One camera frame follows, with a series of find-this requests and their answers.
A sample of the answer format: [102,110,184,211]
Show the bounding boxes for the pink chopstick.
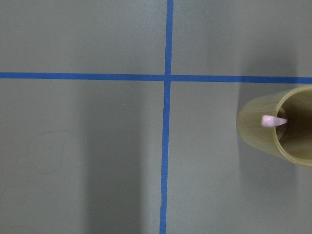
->
[261,115,288,128]

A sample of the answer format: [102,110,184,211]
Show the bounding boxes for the tan wooden cup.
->
[236,85,312,167]

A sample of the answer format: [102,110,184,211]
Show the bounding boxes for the brown paper table mat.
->
[0,0,312,234]

